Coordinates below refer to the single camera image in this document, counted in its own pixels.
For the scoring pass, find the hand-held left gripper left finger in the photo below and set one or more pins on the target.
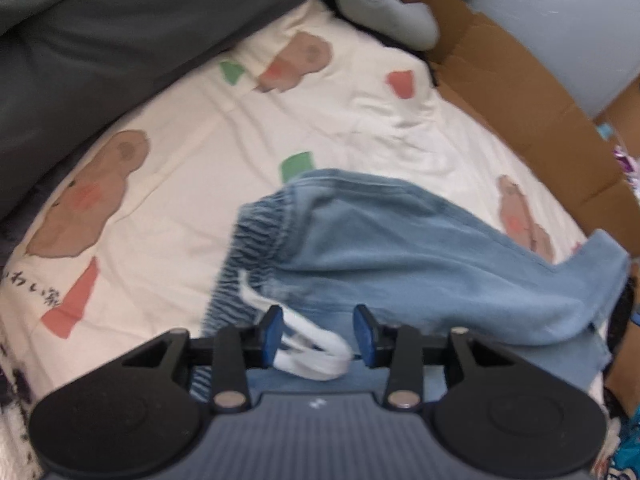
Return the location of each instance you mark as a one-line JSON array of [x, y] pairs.
[[272, 336]]

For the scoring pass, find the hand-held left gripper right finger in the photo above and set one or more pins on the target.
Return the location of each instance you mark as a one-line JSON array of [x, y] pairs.
[[362, 336]]

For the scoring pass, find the light blue denim pants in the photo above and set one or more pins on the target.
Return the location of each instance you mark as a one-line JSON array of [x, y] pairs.
[[380, 245]]

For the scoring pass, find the cream printed blanket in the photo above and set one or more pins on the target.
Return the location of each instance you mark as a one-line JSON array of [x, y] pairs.
[[200, 135]]

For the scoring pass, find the black patterned cloth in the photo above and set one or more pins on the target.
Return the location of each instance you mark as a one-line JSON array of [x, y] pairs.
[[622, 310]]

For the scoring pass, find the teal patterned cloth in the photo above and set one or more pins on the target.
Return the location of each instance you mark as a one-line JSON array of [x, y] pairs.
[[625, 455]]

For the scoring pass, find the brown cardboard sheet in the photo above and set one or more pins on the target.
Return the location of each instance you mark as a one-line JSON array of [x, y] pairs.
[[500, 75]]

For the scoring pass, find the small teal packet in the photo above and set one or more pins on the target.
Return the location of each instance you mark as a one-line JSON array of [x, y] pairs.
[[604, 131]]

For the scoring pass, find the purple and white packaging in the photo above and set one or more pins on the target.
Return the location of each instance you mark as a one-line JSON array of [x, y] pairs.
[[629, 160]]

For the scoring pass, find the plain black cloth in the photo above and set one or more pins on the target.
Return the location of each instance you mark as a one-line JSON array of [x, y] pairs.
[[335, 7]]

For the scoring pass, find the grey neck pillow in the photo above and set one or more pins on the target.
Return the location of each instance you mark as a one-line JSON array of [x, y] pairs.
[[385, 5]]

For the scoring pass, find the dark grey blanket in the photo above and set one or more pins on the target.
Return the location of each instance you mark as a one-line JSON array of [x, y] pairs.
[[100, 35]]

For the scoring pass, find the plastic-wrapped pale panel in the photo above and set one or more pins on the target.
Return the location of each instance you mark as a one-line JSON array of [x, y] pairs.
[[565, 20]]

